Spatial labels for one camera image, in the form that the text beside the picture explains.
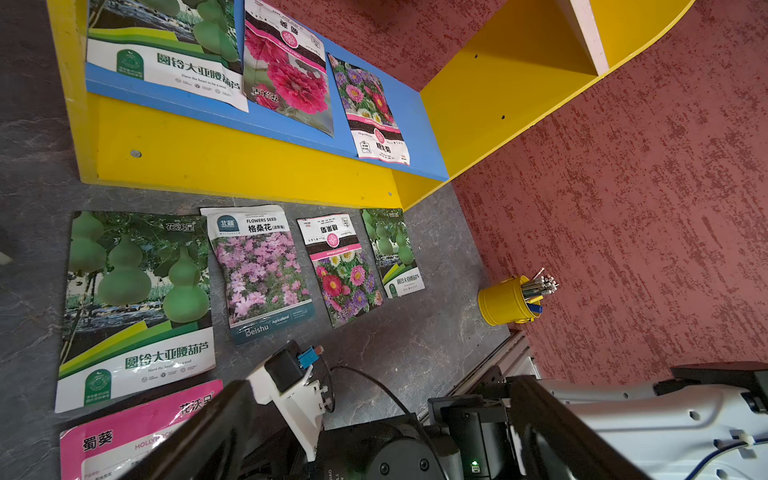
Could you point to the purple flower seed bag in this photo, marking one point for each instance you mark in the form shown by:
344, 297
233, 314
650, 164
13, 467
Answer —
265, 290

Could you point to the mixed flower seed bag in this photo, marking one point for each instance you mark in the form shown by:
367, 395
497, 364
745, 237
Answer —
374, 131

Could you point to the yellow pencil cup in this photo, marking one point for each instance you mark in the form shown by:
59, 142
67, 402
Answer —
517, 300

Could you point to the pink zinnia seed bag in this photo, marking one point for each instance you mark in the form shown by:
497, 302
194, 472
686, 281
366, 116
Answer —
347, 282

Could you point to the large green gourd seed bag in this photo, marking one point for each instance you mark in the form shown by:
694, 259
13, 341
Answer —
137, 312

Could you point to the green gourd bag lower shelf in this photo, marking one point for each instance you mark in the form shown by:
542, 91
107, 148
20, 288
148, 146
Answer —
187, 45

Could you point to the pink back-side seed bag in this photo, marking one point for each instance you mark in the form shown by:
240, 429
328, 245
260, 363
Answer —
106, 448

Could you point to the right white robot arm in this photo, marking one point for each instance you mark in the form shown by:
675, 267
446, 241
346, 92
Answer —
708, 421

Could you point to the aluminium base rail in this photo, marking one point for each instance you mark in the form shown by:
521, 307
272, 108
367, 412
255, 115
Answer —
513, 356

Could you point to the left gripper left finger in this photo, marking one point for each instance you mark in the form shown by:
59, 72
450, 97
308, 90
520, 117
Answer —
210, 445

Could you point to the red dahlia seed bag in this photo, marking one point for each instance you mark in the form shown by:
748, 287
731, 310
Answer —
284, 67

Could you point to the yellow wooden shelf unit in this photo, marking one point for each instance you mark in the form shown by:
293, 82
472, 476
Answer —
531, 58

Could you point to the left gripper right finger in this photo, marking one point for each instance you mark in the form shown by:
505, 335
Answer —
555, 443

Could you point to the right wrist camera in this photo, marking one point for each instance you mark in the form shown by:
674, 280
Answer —
286, 380

